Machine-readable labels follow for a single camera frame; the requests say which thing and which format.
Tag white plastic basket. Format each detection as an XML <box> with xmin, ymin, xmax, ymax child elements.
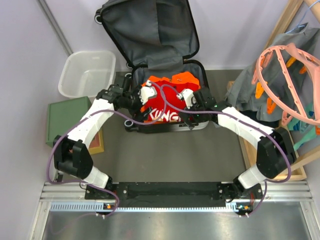
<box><xmin>57</xmin><ymin>50</ymin><xmax>116</xmax><ymax>99</ymax></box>

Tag white black space suitcase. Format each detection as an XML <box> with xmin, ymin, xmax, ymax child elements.
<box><xmin>94</xmin><ymin>0</ymin><xmax>210</xmax><ymax>135</ymax></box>

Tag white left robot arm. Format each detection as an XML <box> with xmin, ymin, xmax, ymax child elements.
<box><xmin>51</xmin><ymin>80</ymin><xmax>157</xmax><ymax>189</ymax></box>

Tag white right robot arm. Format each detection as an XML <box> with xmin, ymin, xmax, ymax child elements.
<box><xmin>177</xmin><ymin>87</ymin><xmax>297</xmax><ymax>197</ymax></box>

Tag orange folded garment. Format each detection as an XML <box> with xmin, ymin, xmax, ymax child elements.
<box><xmin>140</xmin><ymin>71</ymin><xmax>201</xmax><ymax>124</ymax></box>

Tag red printed t-shirt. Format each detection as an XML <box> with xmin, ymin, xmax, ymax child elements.
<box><xmin>143</xmin><ymin>83</ymin><xmax>191</xmax><ymax>125</ymax></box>

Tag green drawer box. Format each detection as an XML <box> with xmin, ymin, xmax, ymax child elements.
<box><xmin>45</xmin><ymin>96</ymin><xmax>92</xmax><ymax>148</ymax></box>

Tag grey shirt on hanger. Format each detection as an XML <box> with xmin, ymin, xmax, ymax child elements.
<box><xmin>225</xmin><ymin>23</ymin><xmax>320</xmax><ymax>122</ymax></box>

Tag pink round clip hanger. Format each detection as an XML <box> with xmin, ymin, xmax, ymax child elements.
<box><xmin>251</xmin><ymin>43</ymin><xmax>320</xmax><ymax>126</ymax></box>

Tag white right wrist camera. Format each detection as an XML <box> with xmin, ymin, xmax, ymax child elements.
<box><xmin>176</xmin><ymin>88</ymin><xmax>197</xmax><ymax>110</ymax></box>

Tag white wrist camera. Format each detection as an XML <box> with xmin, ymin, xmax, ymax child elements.
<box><xmin>138</xmin><ymin>80</ymin><xmax>158</xmax><ymax>106</ymax></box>
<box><xmin>176</xmin><ymin>88</ymin><xmax>197</xmax><ymax>110</ymax></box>

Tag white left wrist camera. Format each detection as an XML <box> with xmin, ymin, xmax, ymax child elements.
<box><xmin>138</xmin><ymin>80</ymin><xmax>158</xmax><ymax>106</ymax></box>

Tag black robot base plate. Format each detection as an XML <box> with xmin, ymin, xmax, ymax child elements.
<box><xmin>84</xmin><ymin>181</ymin><xmax>253</xmax><ymax>208</ymax></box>

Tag wooden clothes rack frame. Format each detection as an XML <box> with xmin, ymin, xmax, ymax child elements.
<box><xmin>226</xmin><ymin>0</ymin><xmax>320</xmax><ymax>182</ymax></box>

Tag aluminium rail frame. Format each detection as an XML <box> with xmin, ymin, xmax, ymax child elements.
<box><xmin>30</xmin><ymin>181</ymin><xmax>320</xmax><ymax>240</ymax></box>

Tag light blue wire hanger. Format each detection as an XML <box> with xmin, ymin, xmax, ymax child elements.
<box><xmin>285</xmin><ymin>7</ymin><xmax>312</xmax><ymax>34</ymax></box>

